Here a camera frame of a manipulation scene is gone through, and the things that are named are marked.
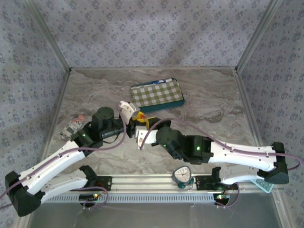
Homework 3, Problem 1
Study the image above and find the green checkered pouch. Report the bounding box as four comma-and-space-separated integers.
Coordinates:
130, 77, 185, 114

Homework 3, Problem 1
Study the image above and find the green white checked cloth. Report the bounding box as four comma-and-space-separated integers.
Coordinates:
130, 79, 184, 109

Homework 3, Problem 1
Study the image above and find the teal alarm clock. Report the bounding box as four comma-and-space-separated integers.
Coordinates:
171, 166, 195, 190

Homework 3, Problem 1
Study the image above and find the blue white pack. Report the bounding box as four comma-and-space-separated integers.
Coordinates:
133, 77, 173, 87

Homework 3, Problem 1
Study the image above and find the grey metal panel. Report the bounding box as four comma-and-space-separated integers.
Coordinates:
26, 201, 281, 228

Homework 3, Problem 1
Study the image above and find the light blue calculator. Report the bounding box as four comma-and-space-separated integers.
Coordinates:
249, 178, 274, 194

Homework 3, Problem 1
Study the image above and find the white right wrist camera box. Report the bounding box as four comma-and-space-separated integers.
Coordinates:
135, 125, 159, 150

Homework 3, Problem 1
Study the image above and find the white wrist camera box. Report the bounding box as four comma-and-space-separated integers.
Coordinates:
118, 100, 140, 124
135, 125, 159, 150

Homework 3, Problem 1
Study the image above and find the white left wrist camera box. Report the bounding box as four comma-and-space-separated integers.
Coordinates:
118, 100, 140, 124

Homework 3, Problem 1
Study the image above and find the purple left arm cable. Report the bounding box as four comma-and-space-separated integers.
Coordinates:
0, 110, 128, 211

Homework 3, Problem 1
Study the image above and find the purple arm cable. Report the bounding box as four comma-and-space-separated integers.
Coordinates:
0, 110, 128, 211
140, 118, 303, 209

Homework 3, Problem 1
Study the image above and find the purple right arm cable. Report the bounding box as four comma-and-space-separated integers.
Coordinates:
140, 118, 303, 209

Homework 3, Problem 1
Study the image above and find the aluminium side rail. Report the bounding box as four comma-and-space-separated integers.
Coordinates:
234, 70, 285, 190
42, 70, 72, 155

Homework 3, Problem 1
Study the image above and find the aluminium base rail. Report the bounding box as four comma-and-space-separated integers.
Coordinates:
94, 174, 283, 193

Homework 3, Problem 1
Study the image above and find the grey slotted cable duct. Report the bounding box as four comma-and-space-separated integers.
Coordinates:
44, 194, 216, 204

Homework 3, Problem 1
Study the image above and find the aluminium corner post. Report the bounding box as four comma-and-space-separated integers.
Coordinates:
25, 0, 73, 72
235, 0, 285, 72

